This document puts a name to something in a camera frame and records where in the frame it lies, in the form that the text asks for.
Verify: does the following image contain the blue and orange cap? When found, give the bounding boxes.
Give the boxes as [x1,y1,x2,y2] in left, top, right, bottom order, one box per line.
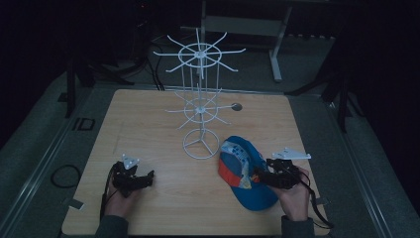
[217,135,280,212]

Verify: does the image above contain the white wire display rack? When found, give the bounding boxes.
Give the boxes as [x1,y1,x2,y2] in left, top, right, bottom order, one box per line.
[152,27,248,161]

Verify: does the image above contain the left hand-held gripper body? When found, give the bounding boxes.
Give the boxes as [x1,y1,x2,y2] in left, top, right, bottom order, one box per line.
[111,153,148,199]

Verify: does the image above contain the black tripod stand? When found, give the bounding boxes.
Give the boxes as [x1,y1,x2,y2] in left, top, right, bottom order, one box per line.
[62,56,137,119]
[284,62,366,134]

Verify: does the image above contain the black floor cables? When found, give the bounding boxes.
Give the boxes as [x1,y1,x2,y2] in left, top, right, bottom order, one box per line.
[132,39,166,92]

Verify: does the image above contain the black rectangular floor bracket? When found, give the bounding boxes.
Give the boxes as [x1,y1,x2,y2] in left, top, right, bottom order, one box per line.
[71,116,97,132]

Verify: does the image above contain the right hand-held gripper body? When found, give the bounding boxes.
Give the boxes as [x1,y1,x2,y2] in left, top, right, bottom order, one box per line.
[263,147,312,190]

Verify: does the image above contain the person's left hand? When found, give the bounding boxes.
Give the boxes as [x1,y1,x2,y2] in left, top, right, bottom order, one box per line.
[104,179,142,220]

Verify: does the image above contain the person's right hand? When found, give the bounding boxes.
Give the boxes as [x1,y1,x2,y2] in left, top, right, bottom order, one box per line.
[269,166,312,222]

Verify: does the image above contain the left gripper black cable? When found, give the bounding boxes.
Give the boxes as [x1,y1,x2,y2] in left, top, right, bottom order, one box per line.
[99,161,119,222]

